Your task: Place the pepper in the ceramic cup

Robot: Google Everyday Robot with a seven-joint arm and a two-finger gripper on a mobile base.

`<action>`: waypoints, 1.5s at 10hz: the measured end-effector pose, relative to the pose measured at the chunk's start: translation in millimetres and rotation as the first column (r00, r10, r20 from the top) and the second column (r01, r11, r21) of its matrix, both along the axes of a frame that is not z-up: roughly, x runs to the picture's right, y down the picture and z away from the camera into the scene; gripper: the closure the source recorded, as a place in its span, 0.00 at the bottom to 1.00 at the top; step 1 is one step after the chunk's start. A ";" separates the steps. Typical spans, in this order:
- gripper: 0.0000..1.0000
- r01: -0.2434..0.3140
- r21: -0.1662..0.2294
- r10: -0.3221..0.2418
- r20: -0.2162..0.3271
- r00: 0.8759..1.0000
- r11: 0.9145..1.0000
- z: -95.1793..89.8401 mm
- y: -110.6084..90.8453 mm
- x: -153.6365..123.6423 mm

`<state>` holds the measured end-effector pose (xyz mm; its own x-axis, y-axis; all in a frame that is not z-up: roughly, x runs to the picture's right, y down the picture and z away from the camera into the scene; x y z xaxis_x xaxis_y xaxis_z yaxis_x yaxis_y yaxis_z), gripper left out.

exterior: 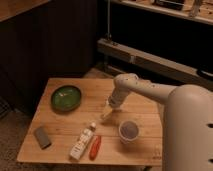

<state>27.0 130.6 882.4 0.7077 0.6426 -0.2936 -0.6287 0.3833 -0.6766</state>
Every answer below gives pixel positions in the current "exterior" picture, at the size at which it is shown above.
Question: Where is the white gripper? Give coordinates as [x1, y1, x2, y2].
[101, 88, 128, 121]

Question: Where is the green ceramic bowl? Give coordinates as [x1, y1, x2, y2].
[51, 85, 82, 112]

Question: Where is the white tube with cap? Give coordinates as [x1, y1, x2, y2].
[69, 122, 96, 160]

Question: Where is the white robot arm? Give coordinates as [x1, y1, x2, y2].
[101, 73, 213, 171]

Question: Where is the wooden bench beam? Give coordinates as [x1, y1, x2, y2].
[97, 38, 213, 91]

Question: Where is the grey rectangular sponge block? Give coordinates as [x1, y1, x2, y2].
[34, 127, 51, 149]

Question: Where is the metal pole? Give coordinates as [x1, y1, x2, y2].
[107, 0, 111, 41]

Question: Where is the wooden table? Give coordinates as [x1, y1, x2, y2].
[17, 78, 162, 166]

